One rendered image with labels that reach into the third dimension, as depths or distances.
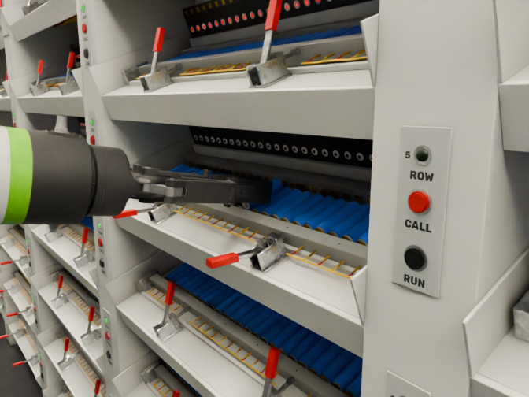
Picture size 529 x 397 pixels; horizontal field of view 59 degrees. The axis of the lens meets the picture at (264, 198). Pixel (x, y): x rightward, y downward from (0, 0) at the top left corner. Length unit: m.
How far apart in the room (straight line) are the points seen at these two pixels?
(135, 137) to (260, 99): 0.47
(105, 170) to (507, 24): 0.36
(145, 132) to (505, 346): 0.72
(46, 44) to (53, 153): 1.14
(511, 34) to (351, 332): 0.27
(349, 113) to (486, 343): 0.20
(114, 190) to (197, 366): 0.34
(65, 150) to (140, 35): 0.49
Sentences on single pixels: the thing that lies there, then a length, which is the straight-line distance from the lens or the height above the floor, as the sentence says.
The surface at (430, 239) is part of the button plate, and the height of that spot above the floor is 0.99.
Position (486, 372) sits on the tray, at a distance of 0.38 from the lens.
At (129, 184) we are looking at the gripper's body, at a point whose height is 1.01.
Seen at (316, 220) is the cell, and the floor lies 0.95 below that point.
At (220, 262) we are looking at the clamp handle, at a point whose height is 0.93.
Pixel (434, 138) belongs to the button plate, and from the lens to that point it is 0.35.
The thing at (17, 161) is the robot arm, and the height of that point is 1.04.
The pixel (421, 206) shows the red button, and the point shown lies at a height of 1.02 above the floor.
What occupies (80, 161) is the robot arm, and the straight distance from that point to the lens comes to 0.47.
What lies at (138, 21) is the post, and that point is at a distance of 0.93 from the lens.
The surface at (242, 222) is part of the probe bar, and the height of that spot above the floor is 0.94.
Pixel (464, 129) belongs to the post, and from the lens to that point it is 0.34.
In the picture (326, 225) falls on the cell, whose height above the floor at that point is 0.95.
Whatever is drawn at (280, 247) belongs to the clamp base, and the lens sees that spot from 0.53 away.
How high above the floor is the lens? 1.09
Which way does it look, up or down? 12 degrees down
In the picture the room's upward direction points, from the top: straight up
